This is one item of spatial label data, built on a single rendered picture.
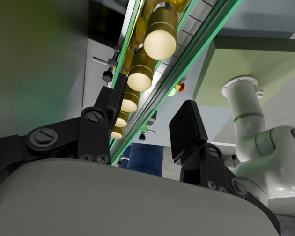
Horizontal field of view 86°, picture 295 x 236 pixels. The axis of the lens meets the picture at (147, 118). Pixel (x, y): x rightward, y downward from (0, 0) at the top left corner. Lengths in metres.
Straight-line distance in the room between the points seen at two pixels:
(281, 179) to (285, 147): 0.08
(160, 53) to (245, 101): 0.50
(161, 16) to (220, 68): 0.48
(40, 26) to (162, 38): 0.13
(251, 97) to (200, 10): 0.34
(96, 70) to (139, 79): 0.42
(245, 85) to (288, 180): 0.35
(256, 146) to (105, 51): 0.54
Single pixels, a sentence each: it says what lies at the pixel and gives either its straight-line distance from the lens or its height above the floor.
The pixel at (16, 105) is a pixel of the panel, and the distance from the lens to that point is 0.22.
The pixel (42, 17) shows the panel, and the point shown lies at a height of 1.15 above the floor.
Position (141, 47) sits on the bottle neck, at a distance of 0.25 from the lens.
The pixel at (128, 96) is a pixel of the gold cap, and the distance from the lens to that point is 0.25.
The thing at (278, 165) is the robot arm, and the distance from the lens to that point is 0.46.
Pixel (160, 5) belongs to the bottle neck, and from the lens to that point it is 0.23.
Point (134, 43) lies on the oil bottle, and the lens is 0.27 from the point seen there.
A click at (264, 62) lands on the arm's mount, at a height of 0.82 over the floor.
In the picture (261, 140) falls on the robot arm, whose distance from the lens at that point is 0.55.
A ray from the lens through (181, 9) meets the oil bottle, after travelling 0.24.
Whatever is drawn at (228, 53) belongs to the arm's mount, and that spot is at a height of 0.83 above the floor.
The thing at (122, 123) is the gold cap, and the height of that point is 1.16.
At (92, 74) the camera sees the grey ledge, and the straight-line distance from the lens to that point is 0.64.
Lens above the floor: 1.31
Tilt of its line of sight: 33 degrees down
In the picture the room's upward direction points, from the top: 172 degrees counter-clockwise
